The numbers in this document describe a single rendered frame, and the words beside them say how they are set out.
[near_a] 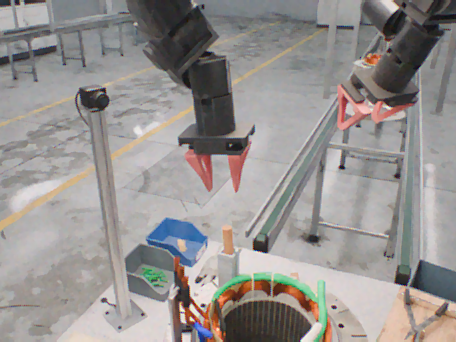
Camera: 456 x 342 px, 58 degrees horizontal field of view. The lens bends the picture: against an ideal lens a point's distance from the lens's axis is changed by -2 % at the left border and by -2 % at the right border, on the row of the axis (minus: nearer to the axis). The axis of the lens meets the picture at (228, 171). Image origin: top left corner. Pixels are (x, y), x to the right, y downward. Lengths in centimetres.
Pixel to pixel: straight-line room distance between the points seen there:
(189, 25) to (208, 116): 12
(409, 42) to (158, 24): 34
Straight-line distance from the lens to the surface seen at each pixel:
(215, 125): 59
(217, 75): 58
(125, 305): 118
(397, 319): 82
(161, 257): 132
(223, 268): 73
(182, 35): 55
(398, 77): 68
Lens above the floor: 161
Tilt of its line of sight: 26 degrees down
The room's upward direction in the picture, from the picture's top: straight up
